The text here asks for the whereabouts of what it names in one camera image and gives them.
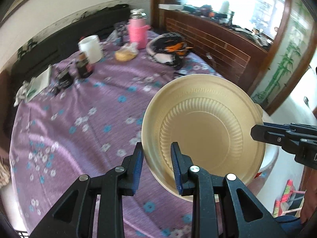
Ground black orange patterned scarf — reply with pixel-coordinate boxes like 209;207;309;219
146;32;194;66

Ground person's right forearm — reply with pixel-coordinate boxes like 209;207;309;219
300;165;317;225

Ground white plastic cup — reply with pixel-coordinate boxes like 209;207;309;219
78;35;104;63

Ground wooden brick-pattern panel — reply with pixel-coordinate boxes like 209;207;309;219
150;0;295;114

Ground person's blue trouser leg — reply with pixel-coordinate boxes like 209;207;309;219
275;214;304;228

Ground purple floral tablecloth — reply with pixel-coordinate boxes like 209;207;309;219
9;30;223;238

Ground white booklet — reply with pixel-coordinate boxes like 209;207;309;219
26;66;52;102

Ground small black jar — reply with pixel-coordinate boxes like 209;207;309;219
56;69;73;90

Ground pink thermos with knit sleeve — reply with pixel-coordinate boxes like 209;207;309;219
127;9;150;50

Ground flat white box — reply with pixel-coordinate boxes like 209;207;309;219
158;4;185;11

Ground brown jar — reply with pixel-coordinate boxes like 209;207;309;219
75;52;94;78

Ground pile of dark tools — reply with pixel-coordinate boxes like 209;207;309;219
184;4;273;46

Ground white bowl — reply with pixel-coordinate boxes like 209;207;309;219
258;110;280;173

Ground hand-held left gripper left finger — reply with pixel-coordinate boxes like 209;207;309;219
29;143;144;238

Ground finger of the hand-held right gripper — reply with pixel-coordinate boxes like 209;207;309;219
251;125;288;146
263;122;298;132

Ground colourful packets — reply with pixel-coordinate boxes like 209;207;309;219
272;180;296;216

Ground plastic bag of yellow food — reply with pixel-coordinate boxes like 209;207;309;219
114;42;138;61

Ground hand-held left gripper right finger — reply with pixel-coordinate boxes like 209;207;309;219
171;142;281;238

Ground crumpled white tissue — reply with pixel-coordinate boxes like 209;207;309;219
13;79;34;106

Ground black sofa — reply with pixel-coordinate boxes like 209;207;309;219
10;4;132;80

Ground bamboo wall picture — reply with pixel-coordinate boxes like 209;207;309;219
251;0;312;109

